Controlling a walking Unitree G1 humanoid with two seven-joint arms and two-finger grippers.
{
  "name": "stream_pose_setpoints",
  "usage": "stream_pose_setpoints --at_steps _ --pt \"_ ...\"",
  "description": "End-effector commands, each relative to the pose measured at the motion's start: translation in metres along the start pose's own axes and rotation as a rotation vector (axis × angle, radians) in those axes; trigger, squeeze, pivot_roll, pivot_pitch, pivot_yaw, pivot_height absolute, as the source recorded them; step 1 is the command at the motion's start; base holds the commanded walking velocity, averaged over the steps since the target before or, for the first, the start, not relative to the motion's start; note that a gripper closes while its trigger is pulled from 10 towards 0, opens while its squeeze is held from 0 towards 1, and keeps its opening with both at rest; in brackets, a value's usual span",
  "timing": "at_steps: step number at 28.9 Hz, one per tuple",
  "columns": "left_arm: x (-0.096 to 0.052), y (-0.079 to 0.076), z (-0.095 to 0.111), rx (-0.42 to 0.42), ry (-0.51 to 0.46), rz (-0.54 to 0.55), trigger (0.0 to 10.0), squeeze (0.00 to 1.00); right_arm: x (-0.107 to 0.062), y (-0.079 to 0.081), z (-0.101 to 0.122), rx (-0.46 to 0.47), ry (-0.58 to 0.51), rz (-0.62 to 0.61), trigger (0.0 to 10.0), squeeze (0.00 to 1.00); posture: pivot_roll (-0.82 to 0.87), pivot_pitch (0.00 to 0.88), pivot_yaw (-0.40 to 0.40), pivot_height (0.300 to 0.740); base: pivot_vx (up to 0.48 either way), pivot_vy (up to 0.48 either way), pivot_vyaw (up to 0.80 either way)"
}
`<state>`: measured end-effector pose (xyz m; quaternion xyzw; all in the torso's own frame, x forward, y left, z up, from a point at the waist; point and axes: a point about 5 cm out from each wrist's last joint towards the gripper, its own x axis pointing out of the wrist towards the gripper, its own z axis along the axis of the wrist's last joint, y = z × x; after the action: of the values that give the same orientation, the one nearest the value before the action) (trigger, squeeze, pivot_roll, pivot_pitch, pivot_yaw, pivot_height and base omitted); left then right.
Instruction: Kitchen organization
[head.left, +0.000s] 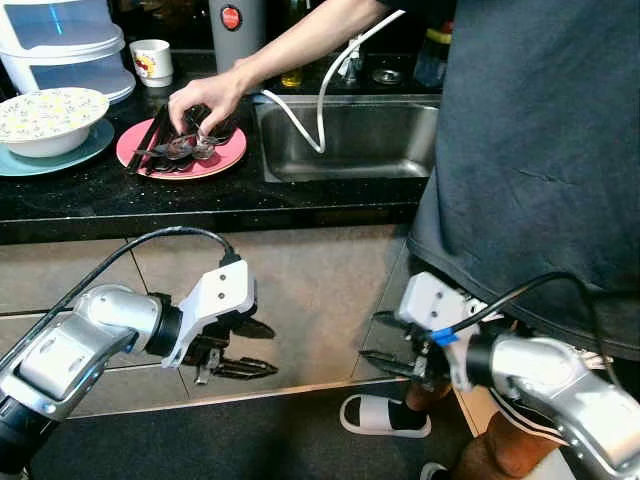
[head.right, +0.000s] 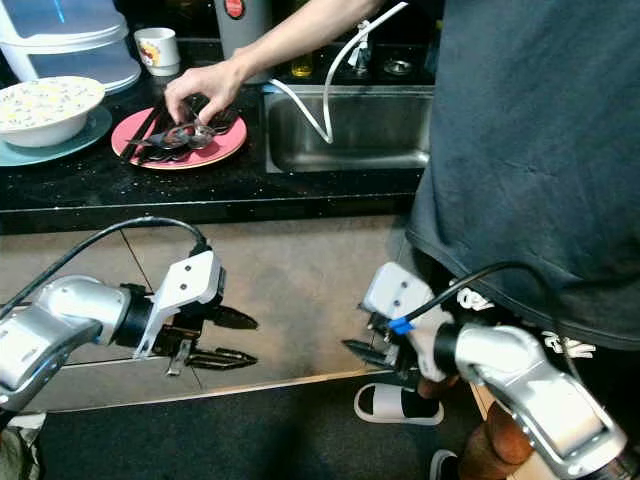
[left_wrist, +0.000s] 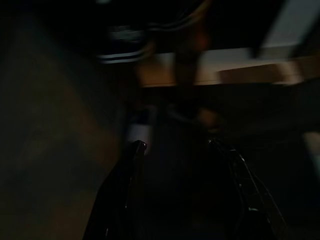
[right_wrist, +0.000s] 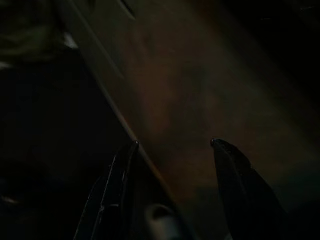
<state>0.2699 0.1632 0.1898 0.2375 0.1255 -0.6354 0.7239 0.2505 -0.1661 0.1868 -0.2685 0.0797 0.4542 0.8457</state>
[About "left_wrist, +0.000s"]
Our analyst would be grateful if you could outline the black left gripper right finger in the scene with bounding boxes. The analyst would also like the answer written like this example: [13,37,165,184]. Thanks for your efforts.
[207,138,294,240]

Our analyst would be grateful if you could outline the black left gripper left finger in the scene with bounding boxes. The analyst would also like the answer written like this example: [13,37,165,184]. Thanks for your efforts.
[84,139,148,240]

